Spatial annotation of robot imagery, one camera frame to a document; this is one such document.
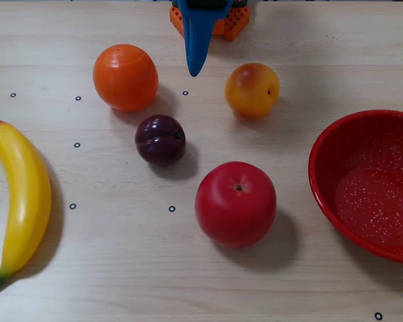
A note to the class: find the blue gripper with motor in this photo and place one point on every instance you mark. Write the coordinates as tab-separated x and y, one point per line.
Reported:
195	31

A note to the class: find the dark purple plum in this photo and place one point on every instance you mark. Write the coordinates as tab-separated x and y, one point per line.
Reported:
159	141

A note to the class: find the red speckled bowl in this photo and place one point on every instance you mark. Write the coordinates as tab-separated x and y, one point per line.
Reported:
372	201

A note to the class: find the yellow orange peach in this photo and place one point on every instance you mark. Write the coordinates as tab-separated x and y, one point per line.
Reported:
252	90

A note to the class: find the orange fruit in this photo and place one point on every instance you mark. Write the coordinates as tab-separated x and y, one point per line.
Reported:
126	78

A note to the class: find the red apple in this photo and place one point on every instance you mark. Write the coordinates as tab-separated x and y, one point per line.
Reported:
235	206

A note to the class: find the yellow banana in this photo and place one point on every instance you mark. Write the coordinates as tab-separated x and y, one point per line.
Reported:
23	201

